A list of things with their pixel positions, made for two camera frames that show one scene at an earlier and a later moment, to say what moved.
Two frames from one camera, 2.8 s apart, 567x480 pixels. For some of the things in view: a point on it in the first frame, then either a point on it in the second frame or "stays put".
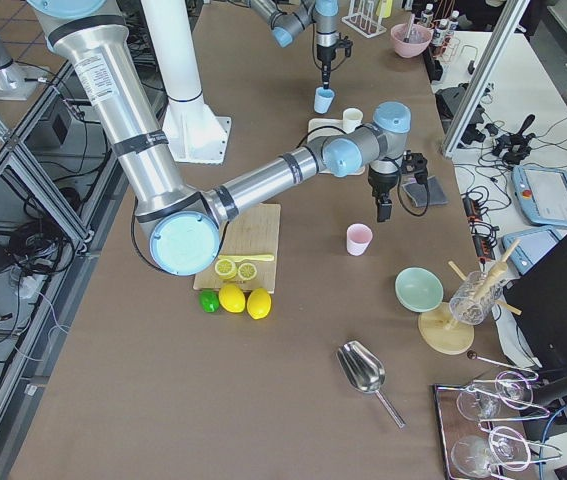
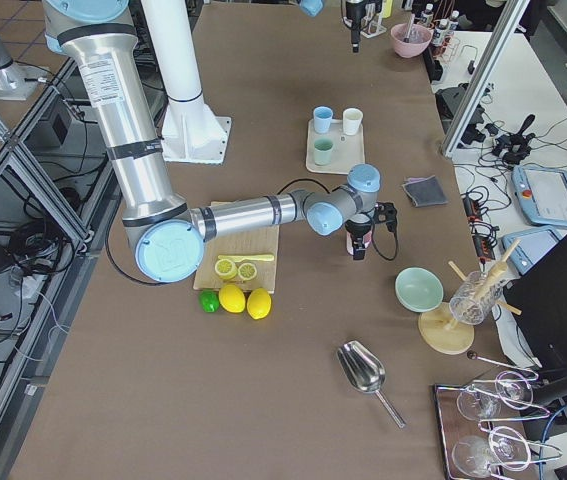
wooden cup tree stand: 439,331 stays put
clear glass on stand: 473,297 stays put
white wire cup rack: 363,19 stays put
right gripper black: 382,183 -> 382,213
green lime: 209,301 stays put
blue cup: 323,99 -> 322,116
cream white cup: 351,119 stays put
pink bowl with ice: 410,39 stays put
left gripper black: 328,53 -> 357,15
